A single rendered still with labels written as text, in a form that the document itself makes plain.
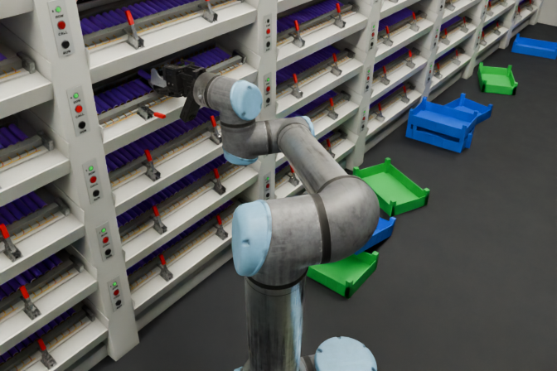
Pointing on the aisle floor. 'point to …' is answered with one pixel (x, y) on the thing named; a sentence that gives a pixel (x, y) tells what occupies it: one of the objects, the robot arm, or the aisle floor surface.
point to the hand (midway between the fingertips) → (154, 81)
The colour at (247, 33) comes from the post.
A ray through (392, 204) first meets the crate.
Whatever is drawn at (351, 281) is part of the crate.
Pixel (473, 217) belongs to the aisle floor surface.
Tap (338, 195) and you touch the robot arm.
